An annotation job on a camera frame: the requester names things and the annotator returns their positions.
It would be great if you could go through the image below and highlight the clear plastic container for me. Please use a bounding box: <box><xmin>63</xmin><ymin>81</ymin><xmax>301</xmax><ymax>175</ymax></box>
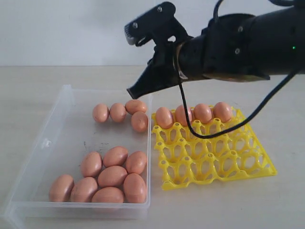
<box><xmin>0</xmin><ymin>85</ymin><xmax>151</xmax><ymax>229</ymax></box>

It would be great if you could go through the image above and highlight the black camera cable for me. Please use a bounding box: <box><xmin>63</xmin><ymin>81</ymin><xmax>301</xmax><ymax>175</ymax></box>
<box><xmin>176</xmin><ymin>0</ymin><xmax>305</xmax><ymax>139</ymax></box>

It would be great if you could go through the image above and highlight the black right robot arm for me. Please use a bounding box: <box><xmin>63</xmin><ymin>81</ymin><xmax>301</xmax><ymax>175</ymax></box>
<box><xmin>124</xmin><ymin>0</ymin><xmax>305</xmax><ymax>99</ymax></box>

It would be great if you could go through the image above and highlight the brown egg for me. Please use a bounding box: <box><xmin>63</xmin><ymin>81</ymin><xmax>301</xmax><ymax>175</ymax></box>
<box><xmin>123</xmin><ymin>173</ymin><xmax>147</xmax><ymax>204</ymax></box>
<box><xmin>92</xmin><ymin>103</ymin><xmax>109</xmax><ymax>123</ymax></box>
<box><xmin>91</xmin><ymin>187</ymin><xmax>124</xmax><ymax>203</ymax></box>
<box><xmin>193</xmin><ymin>103</ymin><xmax>213</xmax><ymax>124</ymax></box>
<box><xmin>110</xmin><ymin>103</ymin><xmax>127</xmax><ymax>123</ymax></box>
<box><xmin>80</xmin><ymin>151</ymin><xmax>103</xmax><ymax>177</ymax></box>
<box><xmin>213</xmin><ymin>102</ymin><xmax>233</xmax><ymax>123</ymax></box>
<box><xmin>70</xmin><ymin>177</ymin><xmax>98</xmax><ymax>202</ymax></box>
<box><xmin>125</xmin><ymin>151</ymin><xmax>147</xmax><ymax>175</ymax></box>
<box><xmin>125</xmin><ymin>99</ymin><xmax>147</xmax><ymax>115</ymax></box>
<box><xmin>98</xmin><ymin>166</ymin><xmax>128</xmax><ymax>188</ymax></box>
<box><xmin>175</xmin><ymin>105</ymin><xmax>193</xmax><ymax>126</ymax></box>
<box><xmin>131</xmin><ymin>111</ymin><xmax>148</xmax><ymax>133</ymax></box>
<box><xmin>49</xmin><ymin>174</ymin><xmax>74</xmax><ymax>202</ymax></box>
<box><xmin>103</xmin><ymin>146</ymin><xmax>128</xmax><ymax>168</ymax></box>
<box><xmin>155</xmin><ymin>107</ymin><xmax>173</xmax><ymax>129</ymax></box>

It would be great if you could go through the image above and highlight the yellow plastic egg tray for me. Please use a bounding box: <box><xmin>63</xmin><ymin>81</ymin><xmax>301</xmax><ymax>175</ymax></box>
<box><xmin>152</xmin><ymin>114</ymin><xmax>277</xmax><ymax>190</ymax></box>

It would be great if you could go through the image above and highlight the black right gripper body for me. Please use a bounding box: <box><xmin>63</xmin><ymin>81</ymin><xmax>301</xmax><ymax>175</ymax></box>
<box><xmin>148</xmin><ymin>42</ymin><xmax>179</xmax><ymax>79</ymax></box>

